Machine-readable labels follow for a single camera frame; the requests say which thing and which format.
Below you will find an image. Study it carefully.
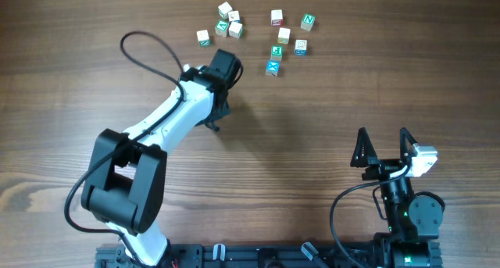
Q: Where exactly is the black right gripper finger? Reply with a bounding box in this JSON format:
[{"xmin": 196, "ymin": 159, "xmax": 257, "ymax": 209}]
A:
[
  {"xmin": 350, "ymin": 127, "xmax": 378, "ymax": 167},
  {"xmin": 399, "ymin": 127, "xmax": 417, "ymax": 159}
]

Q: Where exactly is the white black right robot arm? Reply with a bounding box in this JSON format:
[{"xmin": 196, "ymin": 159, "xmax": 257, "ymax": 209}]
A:
[{"xmin": 351, "ymin": 127, "xmax": 445, "ymax": 268}]

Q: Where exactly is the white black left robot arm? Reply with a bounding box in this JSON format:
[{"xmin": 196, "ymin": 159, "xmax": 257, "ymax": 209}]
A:
[{"xmin": 80, "ymin": 49, "xmax": 243, "ymax": 267}]

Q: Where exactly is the green N block left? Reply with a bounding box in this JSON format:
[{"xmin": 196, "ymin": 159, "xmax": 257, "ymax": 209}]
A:
[{"xmin": 196, "ymin": 30, "xmax": 211, "ymax": 47}]

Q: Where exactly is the green n block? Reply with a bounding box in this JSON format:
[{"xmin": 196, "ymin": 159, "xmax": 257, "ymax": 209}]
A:
[
  {"xmin": 301, "ymin": 13, "xmax": 316, "ymax": 31},
  {"xmin": 196, "ymin": 30, "xmax": 211, "ymax": 47}
]

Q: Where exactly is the green A wooden block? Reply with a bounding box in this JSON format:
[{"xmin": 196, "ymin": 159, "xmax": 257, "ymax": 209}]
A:
[{"xmin": 215, "ymin": 20, "xmax": 230, "ymax": 37}]

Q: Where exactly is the white block green side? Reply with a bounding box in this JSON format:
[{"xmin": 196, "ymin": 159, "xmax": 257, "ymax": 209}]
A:
[{"xmin": 228, "ymin": 21, "xmax": 243, "ymax": 38}]

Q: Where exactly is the blue X wooden block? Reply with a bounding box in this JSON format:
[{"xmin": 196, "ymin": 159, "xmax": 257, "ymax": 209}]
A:
[{"xmin": 266, "ymin": 60, "xmax": 280, "ymax": 77}]

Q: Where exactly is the white picture block blue side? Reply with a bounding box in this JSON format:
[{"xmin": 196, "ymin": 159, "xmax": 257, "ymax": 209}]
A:
[{"xmin": 227, "ymin": 10, "xmax": 241, "ymax": 23}]

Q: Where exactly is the green F wooden block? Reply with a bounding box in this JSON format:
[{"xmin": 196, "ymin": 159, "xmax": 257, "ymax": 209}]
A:
[{"xmin": 270, "ymin": 45, "xmax": 284, "ymax": 62}]

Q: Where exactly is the white block top left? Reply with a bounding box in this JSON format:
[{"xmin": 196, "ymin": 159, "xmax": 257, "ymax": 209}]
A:
[{"xmin": 218, "ymin": 2, "xmax": 233, "ymax": 20}]

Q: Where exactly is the white block yellow side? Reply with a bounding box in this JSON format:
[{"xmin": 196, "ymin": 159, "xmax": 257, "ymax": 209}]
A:
[{"xmin": 277, "ymin": 27, "xmax": 291, "ymax": 45}]

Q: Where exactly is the white block red side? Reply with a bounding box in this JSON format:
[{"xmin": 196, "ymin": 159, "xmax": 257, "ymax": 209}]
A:
[{"xmin": 270, "ymin": 9, "xmax": 284, "ymax": 27}]

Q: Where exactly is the green N block right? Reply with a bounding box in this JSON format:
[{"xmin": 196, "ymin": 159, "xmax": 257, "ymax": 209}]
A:
[{"xmin": 301, "ymin": 13, "xmax": 316, "ymax": 31}]

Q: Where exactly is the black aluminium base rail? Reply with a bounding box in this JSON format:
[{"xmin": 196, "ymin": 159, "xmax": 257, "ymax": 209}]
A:
[{"xmin": 95, "ymin": 241, "xmax": 444, "ymax": 268}]

